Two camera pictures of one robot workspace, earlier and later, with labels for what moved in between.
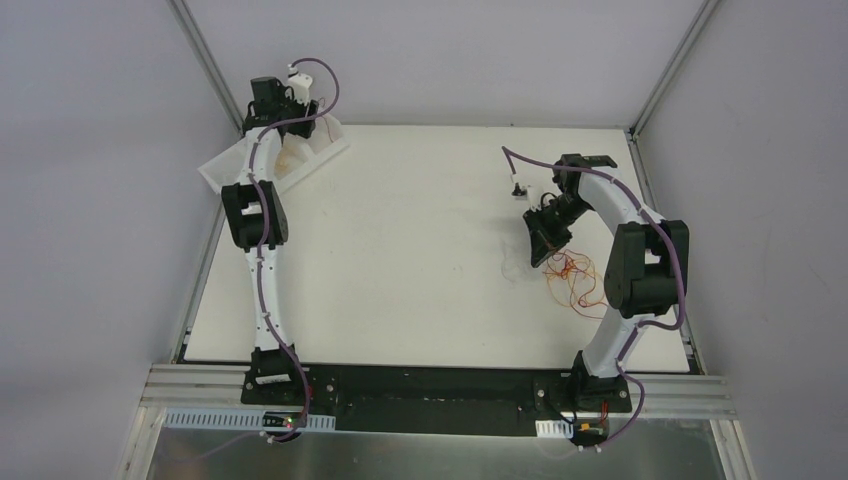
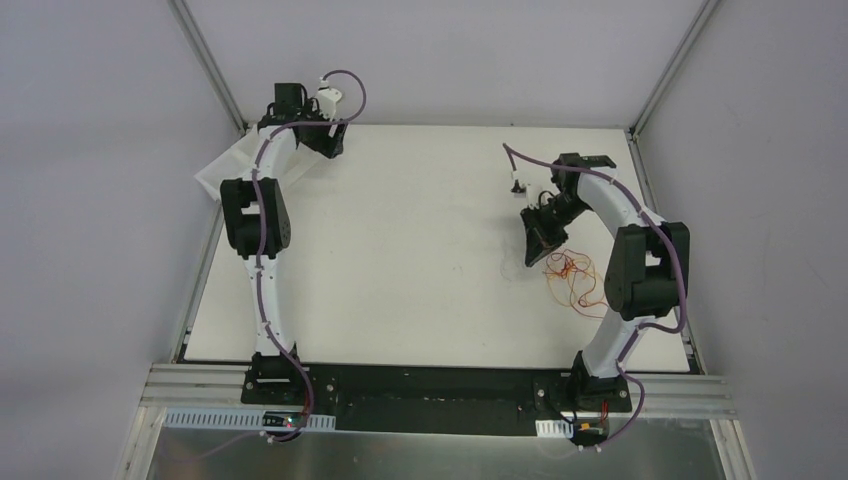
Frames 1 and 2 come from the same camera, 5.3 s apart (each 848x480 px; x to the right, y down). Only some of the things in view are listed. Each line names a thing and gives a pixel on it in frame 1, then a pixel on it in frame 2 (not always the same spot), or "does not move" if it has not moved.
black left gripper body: x=303 y=124 → x=324 y=140
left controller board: x=283 y=419 does not move
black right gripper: x=547 y=229 does not move
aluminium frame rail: x=694 y=397 does not move
